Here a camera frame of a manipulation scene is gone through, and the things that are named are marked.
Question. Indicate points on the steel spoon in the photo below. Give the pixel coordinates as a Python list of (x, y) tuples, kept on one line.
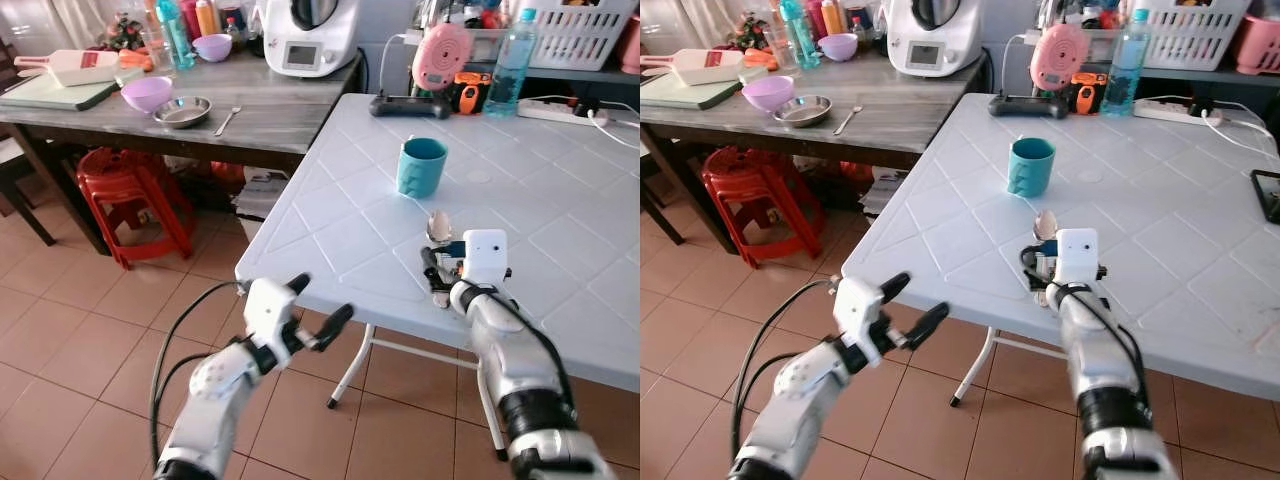
[(1045, 224), (439, 226)]

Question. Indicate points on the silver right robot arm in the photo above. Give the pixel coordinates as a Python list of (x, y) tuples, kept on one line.
[(1100, 350), (510, 350)]

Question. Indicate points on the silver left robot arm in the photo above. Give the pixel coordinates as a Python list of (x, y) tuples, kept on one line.
[(800, 395), (215, 400)]

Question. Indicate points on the white plastic folding table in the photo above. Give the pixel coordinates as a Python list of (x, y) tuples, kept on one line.
[(1150, 210), (500, 190)]

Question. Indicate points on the teal plastic cup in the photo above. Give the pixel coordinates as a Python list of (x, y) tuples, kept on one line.
[(421, 168), (1030, 168)]

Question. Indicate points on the white box under table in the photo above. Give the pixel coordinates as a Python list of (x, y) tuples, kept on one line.
[(880, 190), (262, 192)]

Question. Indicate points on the black flat device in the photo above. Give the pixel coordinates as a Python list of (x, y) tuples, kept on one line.
[(405, 105), (1025, 105)]

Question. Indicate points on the red plastic stool stack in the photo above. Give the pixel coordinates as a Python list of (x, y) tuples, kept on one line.
[(762, 200), (135, 200)]

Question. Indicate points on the grey wooden table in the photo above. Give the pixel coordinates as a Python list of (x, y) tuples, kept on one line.
[(900, 108), (270, 110)]

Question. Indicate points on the orange and black device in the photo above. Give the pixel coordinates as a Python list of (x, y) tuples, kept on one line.
[(470, 93), (1087, 93)]

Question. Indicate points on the white power strip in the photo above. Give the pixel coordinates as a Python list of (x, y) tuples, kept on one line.
[(1175, 110), (555, 110)]

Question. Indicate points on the steel dish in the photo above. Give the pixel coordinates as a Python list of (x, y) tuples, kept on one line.
[(802, 110), (182, 111)]

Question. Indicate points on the clear blue water bottle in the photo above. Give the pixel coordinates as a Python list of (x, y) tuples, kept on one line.
[(510, 70), (1126, 70)]

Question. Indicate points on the pink round device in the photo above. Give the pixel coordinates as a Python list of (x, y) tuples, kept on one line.
[(442, 56), (1060, 56)]

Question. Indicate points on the dark wooden chair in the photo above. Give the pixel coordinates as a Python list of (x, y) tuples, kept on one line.
[(20, 185), (655, 195)]

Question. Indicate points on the black phone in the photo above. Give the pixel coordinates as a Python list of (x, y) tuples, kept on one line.
[(1268, 196)]

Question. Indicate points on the large purple plastic bowl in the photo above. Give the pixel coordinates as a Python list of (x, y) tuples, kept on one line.
[(768, 92), (147, 93)]

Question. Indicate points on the white kitchen appliance with display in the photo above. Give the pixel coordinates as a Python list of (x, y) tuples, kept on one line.
[(935, 40), (310, 40)]

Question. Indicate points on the small purple bowl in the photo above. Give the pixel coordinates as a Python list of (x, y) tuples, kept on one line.
[(212, 47), (838, 46)]

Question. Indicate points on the white laundry basket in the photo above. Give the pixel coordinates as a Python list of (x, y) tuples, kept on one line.
[(1195, 35), (580, 35)]

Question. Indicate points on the teal drinking bottle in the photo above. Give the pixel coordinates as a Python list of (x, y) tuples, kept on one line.
[(177, 35), (800, 35)]

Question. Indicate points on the orange bottle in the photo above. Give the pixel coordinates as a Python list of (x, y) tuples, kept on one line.
[(207, 17), (832, 16)]

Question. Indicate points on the green cutting board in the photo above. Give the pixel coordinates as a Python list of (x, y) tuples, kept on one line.
[(690, 92), (55, 93)]

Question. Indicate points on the pink plastic basket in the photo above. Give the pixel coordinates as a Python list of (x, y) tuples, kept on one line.
[(630, 45), (1258, 48)]

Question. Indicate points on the small potted plant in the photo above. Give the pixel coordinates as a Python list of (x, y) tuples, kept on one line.
[(750, 32), (125, 35)]

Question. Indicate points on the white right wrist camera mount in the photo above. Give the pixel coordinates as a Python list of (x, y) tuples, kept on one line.
[(487, 255), (1078, 252)]

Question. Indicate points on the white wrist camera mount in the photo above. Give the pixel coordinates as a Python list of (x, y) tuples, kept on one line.
[(487, 255), (267, 308), (1078, 252), (855, 305)]

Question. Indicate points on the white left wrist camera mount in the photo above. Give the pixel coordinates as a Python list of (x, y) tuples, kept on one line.
[(267, 308), (855, 305)]

